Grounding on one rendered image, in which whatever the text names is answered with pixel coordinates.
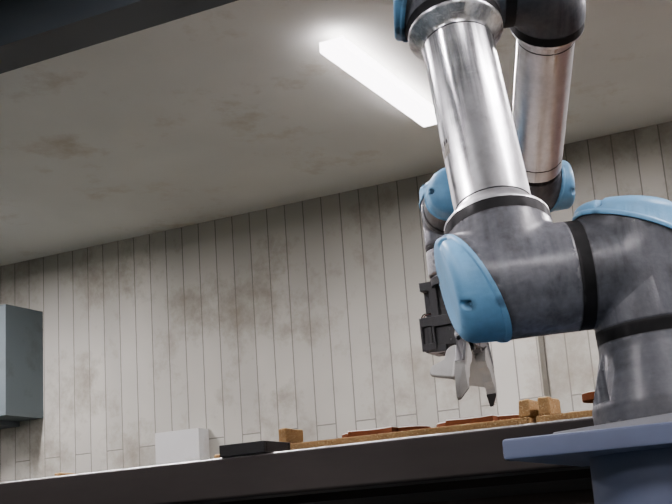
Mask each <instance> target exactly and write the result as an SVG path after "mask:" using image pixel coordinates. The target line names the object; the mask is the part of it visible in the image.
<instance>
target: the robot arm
mask: <svg viewBox="0 0 672 504"><path fill-rule="evenodd" d="M393 14H394V38H395V39H396V40H397V41H403V42H404V43H406V42H408V44H409V47H410V50H411V51H412V53H413V54H414V55H415V56H416V57H417V58H418V59H420V60H422V61H424V62H425V65H426V70H427V75H428V81H429V86H430V91H431V96H432V101H433V106H434V111H435V116H436V122H437V127H438V132H439V137H440V142H441V148H442V153H443V158H444V163H445V168H442V169H440V170H439V171H437V172H436V173H435V174H434V175H433V176H432V178H431V179H430V181H428V182H427V183H426V184H424V185H422V186H421V188H420V191H419V195H420V201H419V208H420V211H421V216H422V225H423V233H424V242H425V250H426V259H427V267H428V276H429V278H431V279H430V281H429V282H424V283H419V289H420V292H421V293H424V300H425V309H426V314H423V315H422V317H421V319H419V324H420V333H421V342H422V351H423V352H426V353H428V354H431V355H434V356H438V357H441V356H445V358H444V359H443V360H442V361H441V362H439V363H437V364H435V365H433V366H432V367H431V369H430V375H431V376H432V377H436V378H445V379H453V380H455V387H456V394H457V399H458V400H460V399H462V398H463V396H464V395H465V393H466V392H467V391H468V389H469V386H477V387H485V389H486V395H487V398H488V401H489V404H490V407H492V406H494V404H495V400H496V397H497V388H496V379H495V373H494V365H493V360H492V355H491V350H490V346H489V342H499V343H506V342H509V341H510V340H514V339H522V338H530V337H538V336H546V335H553V334H561V333H569V332H577V331H585V330H594V331H595V336H596V342H597V347H598V353H599V364H598V372H597V379H596V386H595V394H594V401H593V409H592V416H593V422H594V426H595V425H601V424H607V423H613V422H619V421H625V420H631V419H637V418H643V417H649V416H655V415H661V414H667V413H672V202H671V201H669V200H667V199H663V198H659V197H653V196H641V195H626V196H614V197H607V198H604V199H603V200H593V201H590V202H587V203H585V204H582V205H581V206H579V207H578V208H577V209H576V210H575V212H574V216H573V218H572V221H566V222H556V223H553V222H552V217H551V212H554V211H559V210H564V209H568V208H570V207H571V206H572V205H573V203H574V200H575V180H574V175H573V171H572V168H571V166H570V164H569V163H568V162H567V161H564V160H562V158H563V149H564V139H565V130H566V121H567V111H568V102H569V93H570V83H571V74H572V64H573V55H574V46H575V41H576V40H578V39H579V38H580V36H581V35H582V33H583V31H584V27H585V17H586V0H393ZM503 28H510V31H511V33H512V34H513V36H514V37H515V38H516V56H515V75H514V93H513V112H512V113H511V108H510V104H509V100H508V96H507V92H506V88H505V83H504V79H503V75H502V71H501V67H500V63H499V58H498V54H497V50H496V46H495V45H496V44H497V43H498V41H499V40H500V38H501V36H502V33H503ZM424 315H425V316H426V318H425V316H424ZM423 316H424V318H423Z"/></svg>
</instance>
